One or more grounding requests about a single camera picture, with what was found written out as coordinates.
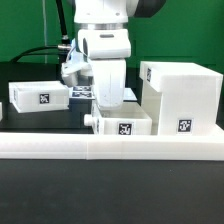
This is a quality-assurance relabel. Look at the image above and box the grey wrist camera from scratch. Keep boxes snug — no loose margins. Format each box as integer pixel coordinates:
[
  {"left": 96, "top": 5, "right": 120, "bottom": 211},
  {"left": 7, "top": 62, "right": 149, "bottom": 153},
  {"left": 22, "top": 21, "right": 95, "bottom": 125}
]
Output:
[{"left": 61, "top": 51, "right": 90, "bottom": 87}]

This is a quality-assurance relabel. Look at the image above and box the white L-shaped fence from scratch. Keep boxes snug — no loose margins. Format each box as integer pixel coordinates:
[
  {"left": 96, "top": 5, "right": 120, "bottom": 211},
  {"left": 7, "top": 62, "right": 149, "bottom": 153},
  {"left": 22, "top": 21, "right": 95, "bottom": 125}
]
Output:
[{"left": 0, "top": 127, "right": 224, "bottom": 161}]

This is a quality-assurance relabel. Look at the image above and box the black cable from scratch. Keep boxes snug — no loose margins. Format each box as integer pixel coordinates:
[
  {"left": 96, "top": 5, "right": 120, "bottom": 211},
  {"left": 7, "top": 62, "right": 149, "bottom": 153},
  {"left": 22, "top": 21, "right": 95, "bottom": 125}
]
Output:
[{"left": 9, "top": 0, "right": 72, "bottom": 64}]

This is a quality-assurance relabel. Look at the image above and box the white drawer cabinet box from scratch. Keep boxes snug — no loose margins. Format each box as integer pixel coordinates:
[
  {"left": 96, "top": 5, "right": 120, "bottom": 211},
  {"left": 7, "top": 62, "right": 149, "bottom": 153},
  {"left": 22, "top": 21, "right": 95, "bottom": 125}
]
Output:
[{"left": 139, "top": 61, "right": 223, "bottom": 136}]

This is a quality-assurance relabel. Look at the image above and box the white front drawer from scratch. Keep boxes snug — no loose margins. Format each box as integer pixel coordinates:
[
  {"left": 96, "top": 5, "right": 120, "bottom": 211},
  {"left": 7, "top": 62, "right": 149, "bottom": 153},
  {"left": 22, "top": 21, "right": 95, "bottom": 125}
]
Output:
[{"left": 84, "top": 101, "right": 152, "bottom": 135}]

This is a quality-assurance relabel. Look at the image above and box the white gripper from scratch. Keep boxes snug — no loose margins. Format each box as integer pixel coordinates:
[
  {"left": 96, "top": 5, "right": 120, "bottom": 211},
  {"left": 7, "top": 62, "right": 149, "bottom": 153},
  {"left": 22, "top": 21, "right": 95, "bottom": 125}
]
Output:
[{"left": 78, "top": 29, "right": 131, "bottom": 110}]

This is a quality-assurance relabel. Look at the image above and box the white drawer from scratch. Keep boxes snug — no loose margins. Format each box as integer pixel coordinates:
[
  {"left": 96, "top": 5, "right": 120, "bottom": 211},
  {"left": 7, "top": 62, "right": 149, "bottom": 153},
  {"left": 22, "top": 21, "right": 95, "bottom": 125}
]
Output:
[
  {"left": 84, "top": 101, "right": 152, "bottom": 135},
  {"left": 9, "top": 81, "right": 69, "bottom": 113}
]

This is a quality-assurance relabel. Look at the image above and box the marker tag sheet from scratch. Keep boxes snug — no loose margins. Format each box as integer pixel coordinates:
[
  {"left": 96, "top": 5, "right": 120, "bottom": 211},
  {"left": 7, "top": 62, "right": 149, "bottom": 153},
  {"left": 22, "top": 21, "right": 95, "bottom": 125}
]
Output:
[{"left": 66, "top": 85, "right": 138, "bottom": 102}]

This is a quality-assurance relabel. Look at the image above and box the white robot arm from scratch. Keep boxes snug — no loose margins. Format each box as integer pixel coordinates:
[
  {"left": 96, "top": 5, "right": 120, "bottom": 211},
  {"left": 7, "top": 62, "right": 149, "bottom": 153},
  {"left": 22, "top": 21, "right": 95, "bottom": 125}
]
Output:
[{"left": 63, "top": 0, "right": 166, "bottom": 110}]

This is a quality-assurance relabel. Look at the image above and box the white rear drawer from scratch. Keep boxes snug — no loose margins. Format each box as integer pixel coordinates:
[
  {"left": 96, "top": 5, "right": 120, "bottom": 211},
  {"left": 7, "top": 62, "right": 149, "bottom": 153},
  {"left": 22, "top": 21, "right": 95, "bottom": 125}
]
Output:
[{"left": 9, "top": 81, "right": 69, "bottom": 113}]

